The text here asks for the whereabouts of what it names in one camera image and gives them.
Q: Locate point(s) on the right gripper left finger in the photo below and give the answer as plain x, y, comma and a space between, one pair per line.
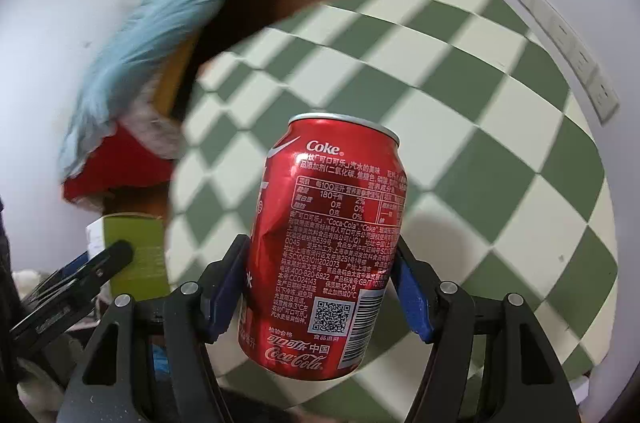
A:
147, 361

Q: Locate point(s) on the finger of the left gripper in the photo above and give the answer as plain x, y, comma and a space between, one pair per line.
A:
95, 267
63, 274

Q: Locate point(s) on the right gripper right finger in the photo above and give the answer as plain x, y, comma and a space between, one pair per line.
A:
523, 380

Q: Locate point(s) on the green white cardboard box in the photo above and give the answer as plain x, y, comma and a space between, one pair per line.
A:
146, 276

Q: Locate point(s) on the red Coke can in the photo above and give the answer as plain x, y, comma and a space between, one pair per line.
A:
324, 239

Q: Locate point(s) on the red bed base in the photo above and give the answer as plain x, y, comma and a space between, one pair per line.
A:
120, 161

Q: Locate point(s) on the green checkered table cover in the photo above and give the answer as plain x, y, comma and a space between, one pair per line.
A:
507, 190

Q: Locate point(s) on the light blue duvet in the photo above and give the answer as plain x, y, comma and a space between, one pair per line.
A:
151, 32

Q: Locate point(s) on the white wall socket strip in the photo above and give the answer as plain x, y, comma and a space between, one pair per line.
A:
598, 88

